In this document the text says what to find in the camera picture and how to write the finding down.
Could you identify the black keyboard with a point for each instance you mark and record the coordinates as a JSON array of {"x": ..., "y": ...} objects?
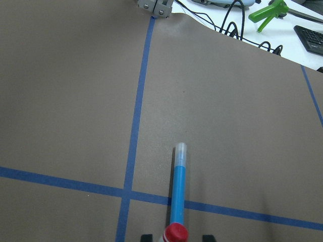
[{"x": 311, "y": 40}]

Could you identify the green plastic tool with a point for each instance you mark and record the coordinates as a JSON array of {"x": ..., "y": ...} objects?
[{"x": 273, "y": 10}]

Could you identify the aluminium frame post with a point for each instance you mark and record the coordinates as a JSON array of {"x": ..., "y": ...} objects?
[{"x": 160, "y": 8}]

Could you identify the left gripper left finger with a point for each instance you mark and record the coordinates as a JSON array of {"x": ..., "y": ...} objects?
[{"x": 146, "y": 238}]

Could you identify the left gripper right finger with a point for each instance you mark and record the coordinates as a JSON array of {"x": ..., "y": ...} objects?
[{"x": 207, "y": 238}]

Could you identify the red capped white marker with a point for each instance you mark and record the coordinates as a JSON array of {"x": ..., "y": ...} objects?
[{"x": 175, "y": 232}]

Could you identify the blue highlighter pen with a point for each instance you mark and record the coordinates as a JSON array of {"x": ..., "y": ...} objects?
[{"x": 179, "y": 184}]

